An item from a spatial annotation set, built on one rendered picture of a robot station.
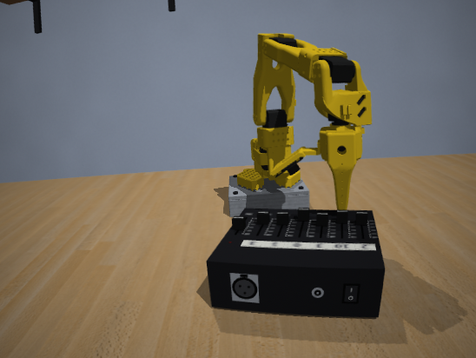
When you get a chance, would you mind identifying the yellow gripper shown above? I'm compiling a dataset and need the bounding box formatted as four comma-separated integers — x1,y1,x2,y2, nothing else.
271,123,365,209

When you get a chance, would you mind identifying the black lighting desk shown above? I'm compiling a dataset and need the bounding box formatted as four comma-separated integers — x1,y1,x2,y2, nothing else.
206,208,385,317

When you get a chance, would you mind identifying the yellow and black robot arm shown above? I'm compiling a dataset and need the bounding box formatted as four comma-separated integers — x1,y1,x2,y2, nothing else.
237,34,372,191

